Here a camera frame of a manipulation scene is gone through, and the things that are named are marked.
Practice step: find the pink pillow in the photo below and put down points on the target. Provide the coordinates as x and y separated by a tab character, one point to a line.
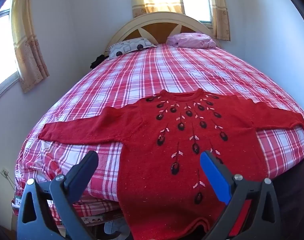
189	40

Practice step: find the white wall socket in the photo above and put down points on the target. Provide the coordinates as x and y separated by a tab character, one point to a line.
4	172

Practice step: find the window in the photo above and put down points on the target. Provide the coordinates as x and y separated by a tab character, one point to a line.
194	0
2	55

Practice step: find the white patterned pillow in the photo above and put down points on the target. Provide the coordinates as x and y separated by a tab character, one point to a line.
127	46

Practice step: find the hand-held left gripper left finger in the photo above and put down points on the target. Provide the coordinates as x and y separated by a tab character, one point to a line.
85	167

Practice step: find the black object beside bed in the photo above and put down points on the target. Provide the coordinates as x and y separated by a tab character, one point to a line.
97	61

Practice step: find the red knitted sweater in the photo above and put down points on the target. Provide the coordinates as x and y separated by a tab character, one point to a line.
152	135

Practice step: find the cream wooden headboard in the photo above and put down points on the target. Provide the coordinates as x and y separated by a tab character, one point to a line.
164	17

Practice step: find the dark cloth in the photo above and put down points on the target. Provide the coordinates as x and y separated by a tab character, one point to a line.
296	192

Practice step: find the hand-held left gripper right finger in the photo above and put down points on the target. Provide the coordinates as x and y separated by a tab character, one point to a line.
214	177

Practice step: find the bed with red plaid cover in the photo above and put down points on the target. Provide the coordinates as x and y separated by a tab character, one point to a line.
167	67

